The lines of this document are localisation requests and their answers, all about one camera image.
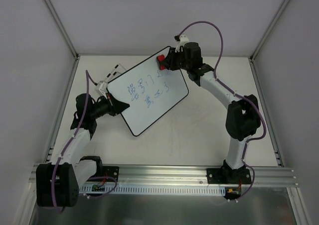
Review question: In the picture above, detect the red and black eraser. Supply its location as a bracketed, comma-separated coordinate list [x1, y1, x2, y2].
[156, 54, 167, 71]

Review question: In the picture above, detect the white whiteboard with black rim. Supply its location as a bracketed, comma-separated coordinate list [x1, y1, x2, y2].
[107, 46, 189, 136]

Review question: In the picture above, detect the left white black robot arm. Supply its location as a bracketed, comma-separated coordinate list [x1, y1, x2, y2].
[36, 93, 130, 212]

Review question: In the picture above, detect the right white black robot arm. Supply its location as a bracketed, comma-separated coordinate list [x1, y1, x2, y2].
[156, 42, 261, 185]

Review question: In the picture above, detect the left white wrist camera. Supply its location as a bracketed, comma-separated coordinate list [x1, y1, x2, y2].
[95, 80, 108, 97]

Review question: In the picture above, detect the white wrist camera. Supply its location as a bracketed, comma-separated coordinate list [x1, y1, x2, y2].
[174, 34, 189, 53]
[95, 80, 108, 97]

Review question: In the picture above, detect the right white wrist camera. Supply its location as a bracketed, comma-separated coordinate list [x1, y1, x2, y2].
[174, 34, 189, 53]

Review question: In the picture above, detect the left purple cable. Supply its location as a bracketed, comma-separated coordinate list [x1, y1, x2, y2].
[51, 70, 118, 214]

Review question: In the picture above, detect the purple cable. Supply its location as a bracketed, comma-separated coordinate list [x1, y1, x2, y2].
[179, 21, 267, 203]
[51, 70, 118, 214]

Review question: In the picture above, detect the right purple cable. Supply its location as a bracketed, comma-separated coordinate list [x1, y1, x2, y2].
[179, 21, 267, 203]

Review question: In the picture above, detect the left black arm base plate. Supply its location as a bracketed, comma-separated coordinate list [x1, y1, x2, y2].
[101, 165, 120, 183]

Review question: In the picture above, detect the aluminium mounting rail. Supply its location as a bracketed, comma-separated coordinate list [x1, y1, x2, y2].
[28, 160, 299, 187]

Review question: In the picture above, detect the white slotted cable duct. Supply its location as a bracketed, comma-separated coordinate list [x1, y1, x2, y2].
[79, 183, 226, 197]

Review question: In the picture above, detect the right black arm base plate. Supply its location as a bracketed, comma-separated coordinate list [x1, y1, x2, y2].
[206, 167, 252, 185]

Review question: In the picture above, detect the left aluminium frame post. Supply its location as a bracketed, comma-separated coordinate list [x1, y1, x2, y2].
[43, 0, 78, 60]

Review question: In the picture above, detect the aluminium frame post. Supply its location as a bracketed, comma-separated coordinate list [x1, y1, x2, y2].
[250, 0, 291, 61]
[43, 0, 78, 60]

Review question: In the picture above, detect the right aluminium frame post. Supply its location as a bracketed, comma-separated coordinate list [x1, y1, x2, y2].
[250, 0, 291, 61]

